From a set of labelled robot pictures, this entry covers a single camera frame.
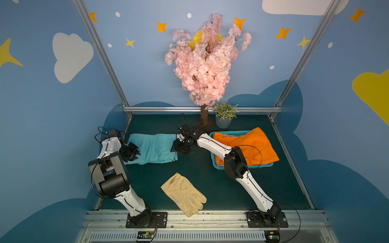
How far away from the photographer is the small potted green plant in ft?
3.39

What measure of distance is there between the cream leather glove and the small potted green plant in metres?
0.47

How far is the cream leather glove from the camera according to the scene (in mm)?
793
